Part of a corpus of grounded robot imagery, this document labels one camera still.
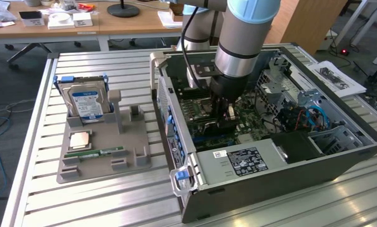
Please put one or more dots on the grey cup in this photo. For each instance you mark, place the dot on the grey cup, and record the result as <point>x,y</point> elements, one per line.
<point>33,2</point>

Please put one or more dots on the white box with round roll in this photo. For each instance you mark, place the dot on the white box with round roll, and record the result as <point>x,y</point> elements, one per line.
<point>61,22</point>

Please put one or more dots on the white box black top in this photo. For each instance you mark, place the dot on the white box black top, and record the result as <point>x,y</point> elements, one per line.
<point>31,20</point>

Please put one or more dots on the plain white box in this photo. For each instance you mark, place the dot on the plain white box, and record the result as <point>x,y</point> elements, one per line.
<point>82,20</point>

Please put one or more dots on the white label card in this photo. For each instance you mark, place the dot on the white label card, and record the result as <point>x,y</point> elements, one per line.
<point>3,24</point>

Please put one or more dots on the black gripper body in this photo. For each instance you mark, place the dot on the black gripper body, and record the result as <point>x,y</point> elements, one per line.
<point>231,86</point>

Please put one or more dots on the black desk leg casters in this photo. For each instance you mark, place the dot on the black desk leg casters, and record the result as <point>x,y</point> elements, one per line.
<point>27,48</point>

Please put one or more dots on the CPU socket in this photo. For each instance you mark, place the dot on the CPU socket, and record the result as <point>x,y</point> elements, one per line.
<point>206,107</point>

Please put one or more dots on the grey power supply unit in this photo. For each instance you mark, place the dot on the grey power supply unit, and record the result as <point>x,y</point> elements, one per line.
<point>214,170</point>

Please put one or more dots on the blue case latch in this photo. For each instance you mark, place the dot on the blue case latch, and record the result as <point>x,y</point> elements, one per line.
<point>181,176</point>

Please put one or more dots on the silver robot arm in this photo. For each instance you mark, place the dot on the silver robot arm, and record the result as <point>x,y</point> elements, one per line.
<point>246,35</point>

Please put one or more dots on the wooden office desk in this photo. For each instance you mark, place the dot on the wooden office desk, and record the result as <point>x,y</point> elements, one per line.
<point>138,23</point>
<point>25,32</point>

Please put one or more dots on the white table frame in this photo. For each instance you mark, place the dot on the white table frame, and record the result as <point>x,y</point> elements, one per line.
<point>348,22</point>

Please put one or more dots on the open black PC case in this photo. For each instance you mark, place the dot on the open black PC case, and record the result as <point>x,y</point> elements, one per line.
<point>271,189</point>

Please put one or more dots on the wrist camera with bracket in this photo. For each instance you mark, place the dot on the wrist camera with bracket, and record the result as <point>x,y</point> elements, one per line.
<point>205,69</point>

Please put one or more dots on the hard disk blue caddy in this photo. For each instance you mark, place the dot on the hard disk blue caddy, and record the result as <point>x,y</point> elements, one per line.
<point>85,101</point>

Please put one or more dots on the red packet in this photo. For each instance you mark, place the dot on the red packet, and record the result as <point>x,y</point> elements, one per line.
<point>86,7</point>

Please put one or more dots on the printed paper stack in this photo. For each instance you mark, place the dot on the printed paper stack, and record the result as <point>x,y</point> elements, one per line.
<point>336,78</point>

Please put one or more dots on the power switch red light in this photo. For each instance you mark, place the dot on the power switch red light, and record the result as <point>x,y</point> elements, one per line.
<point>344,52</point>

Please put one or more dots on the blue expansion slot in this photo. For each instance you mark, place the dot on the blue expansion slot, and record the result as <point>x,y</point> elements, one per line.
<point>207,138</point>

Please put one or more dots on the black round lamp base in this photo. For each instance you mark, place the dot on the black round lamp base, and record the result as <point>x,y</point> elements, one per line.
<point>122,11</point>

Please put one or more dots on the grey parts rack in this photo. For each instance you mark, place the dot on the grey parts rack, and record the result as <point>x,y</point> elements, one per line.
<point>113,142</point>

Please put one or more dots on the silver CPU chip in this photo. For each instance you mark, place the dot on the silver CPU chip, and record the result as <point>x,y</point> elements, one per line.
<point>79,140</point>

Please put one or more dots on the paper stack on desk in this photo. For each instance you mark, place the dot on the paper stack on desk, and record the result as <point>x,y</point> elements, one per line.
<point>169,21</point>

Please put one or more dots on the brown wooden cabinet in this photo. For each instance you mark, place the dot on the brown wooden cabinet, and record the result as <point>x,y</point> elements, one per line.
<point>302,23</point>

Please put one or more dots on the silver chipset heatsink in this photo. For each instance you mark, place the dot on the silver chipset heatsink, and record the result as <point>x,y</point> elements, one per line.
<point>249,137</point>

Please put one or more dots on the metal drive cage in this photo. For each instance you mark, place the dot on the metal drive cage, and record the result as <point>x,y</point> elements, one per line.
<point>277,92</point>

